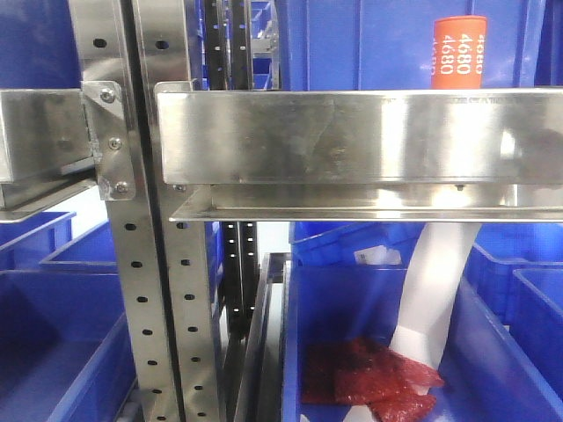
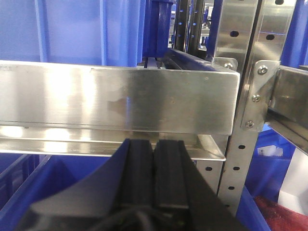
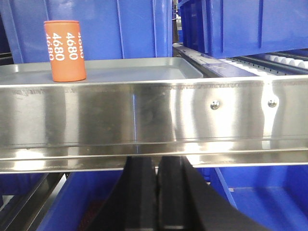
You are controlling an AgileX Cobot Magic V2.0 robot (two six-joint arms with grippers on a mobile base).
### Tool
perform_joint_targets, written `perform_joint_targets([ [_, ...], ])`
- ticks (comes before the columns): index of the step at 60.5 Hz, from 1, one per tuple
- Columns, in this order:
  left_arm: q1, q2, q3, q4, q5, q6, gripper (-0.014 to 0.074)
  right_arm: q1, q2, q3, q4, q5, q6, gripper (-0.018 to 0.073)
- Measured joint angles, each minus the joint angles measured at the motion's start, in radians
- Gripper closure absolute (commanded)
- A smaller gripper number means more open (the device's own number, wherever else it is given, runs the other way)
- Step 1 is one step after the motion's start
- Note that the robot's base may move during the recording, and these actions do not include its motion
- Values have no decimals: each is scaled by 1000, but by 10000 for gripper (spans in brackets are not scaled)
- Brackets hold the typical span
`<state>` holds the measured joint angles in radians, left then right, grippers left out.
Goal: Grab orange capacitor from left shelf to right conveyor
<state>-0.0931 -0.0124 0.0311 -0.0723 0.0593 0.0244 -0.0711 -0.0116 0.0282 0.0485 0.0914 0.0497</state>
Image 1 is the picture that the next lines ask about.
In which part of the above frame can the orange cylindrical capacitor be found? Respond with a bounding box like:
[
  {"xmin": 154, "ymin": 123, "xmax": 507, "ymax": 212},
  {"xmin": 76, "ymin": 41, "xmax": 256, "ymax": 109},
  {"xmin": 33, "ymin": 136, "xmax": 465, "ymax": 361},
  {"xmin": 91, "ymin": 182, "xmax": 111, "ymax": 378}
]
[{"xmin": 431, "ymin": 15, "xmax": 487, "ymax": 89}]

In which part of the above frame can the blue bin upper shelf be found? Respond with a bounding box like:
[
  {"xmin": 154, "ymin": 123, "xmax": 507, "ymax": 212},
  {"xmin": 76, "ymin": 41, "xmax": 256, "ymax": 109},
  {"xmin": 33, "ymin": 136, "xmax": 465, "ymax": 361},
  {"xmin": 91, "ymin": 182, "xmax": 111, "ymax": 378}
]
[{"xmin": 275, "ymin": 0, "xmax": 546, "ymax": 91}]

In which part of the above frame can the blue bin rear centre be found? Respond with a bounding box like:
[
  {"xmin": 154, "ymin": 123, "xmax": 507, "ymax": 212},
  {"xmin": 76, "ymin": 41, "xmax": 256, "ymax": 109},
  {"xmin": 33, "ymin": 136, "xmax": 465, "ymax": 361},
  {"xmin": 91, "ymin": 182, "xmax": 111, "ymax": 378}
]
[{"xmin": 289, "ymin": 222, "xmax": 424, "ymax": 267}]

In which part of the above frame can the blue bin with red bags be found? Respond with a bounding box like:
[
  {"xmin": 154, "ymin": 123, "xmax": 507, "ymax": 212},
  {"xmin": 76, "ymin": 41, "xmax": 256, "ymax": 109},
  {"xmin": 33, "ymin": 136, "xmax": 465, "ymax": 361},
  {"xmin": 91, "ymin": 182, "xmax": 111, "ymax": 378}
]
[{"xmin": 281, "ymin": 266, "xmax": 562, "ymax": 421}]

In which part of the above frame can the white paper strip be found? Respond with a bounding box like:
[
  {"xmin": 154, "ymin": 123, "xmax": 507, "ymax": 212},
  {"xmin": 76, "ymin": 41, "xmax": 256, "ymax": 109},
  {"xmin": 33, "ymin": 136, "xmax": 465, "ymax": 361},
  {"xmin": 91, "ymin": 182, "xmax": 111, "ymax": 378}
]
[{"xmin": 342, "ymin": 222, "xmax": 481, "ymax": 422}]

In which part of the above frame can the red bubble bag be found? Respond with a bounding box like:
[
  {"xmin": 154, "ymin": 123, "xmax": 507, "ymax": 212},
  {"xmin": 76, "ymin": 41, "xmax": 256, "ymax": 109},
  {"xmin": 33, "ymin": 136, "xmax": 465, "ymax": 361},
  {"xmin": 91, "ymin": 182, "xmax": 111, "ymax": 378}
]
[{"xmin": 300, "ymin": 338, "xmax": 444, "ymax": 421}]

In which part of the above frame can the black perforated rear upright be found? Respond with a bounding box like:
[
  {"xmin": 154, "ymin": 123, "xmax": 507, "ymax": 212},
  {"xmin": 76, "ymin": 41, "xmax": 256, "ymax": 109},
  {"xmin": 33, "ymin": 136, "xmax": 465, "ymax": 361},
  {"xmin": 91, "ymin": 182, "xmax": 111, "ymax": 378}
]
[{"xmin": 204, "ymin": 0, "xmax": 260, "ymax": 339}]

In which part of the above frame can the perforated steel upright right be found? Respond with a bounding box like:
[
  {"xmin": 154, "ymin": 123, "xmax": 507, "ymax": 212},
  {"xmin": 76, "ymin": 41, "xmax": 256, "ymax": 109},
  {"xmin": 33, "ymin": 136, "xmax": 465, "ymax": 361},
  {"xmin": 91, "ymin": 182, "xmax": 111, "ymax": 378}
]
[{"xmin": 133, "ymin": 1, "xmax": 225, "ymax": 421}]

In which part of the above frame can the perforated steel upright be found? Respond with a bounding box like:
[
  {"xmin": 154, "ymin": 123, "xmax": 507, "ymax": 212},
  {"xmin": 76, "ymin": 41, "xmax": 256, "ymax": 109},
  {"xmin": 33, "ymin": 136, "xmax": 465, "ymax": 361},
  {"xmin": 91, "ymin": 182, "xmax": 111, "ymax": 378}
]
[
  {"xmin": 69, "ymin": 1, "xmax": 180, "ymax": 421},
  {"xmin": 133, "ymin": 1, "xmax": 225, "ymax": 421}
]

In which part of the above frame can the perforated steel upright left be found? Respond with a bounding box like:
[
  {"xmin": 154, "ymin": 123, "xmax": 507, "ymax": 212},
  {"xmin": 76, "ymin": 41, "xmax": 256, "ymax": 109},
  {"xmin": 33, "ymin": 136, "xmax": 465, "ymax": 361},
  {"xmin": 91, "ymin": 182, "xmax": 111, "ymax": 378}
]
[{"xmin": 69, "ymin": 1, "xmax": 180, "ymax": 421}]

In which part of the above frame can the blue bin lower left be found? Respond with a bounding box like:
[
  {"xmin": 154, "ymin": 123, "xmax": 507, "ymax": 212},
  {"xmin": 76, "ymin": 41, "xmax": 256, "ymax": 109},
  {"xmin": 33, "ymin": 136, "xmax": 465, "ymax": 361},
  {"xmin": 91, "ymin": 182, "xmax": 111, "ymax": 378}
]
[{"xmin": 1, "ymin": 271, "xmax": 135, "ymax": 421}]

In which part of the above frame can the blue bin lower right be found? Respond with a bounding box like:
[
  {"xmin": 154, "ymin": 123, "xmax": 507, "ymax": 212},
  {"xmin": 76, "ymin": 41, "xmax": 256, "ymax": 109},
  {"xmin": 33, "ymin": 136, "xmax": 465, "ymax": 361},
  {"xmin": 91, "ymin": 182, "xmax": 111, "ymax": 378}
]
[{"xmin": 510, "ymin": 269, "xmax": 562, "ymax": 384}]

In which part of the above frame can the blue bin upper left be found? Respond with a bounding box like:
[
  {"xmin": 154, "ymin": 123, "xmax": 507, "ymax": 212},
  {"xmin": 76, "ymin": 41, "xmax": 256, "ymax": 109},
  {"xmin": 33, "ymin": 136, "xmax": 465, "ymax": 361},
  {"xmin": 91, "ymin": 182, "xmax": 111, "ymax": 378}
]
[{"xmin": 1, "ymin": 0, "xmax": 81, "ymax": 89}]

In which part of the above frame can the steel shelf front rail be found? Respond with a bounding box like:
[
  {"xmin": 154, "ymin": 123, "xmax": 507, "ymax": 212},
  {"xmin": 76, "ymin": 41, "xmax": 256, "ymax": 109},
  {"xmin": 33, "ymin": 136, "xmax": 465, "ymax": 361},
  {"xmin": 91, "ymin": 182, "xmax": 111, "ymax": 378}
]
[{"xmin": 155, "ymin": 82, "xmax": 562, "ymax": 222}]

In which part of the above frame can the steel shelf rail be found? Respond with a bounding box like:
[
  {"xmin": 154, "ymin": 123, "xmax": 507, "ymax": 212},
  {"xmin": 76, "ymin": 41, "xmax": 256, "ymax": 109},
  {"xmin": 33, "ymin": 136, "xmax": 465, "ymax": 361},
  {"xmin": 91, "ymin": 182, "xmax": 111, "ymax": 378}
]
[
  {"xmin": 1, "ymin": 89, "xmax": 96, "ymax": 223},
  {"xmin": 155, "ymin": 82, "xmax": 562, "ymax": 222}
]

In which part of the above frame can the steel corner bracket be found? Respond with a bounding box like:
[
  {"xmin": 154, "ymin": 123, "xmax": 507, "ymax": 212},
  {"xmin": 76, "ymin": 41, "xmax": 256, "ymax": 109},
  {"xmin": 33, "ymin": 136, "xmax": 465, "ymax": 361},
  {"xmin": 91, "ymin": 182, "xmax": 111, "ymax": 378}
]
[{"xmin": 82, "ymin": 81, "xmax": 136, "ymax": 201}]

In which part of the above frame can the left steel shelf rail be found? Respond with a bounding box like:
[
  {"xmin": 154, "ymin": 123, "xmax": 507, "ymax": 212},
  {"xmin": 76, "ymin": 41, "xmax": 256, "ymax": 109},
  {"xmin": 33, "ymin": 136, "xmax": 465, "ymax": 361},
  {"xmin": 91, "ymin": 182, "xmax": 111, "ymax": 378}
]
[{"xmin": 1, "ymin": 89, "xmax": 96, "ymax": 223}]

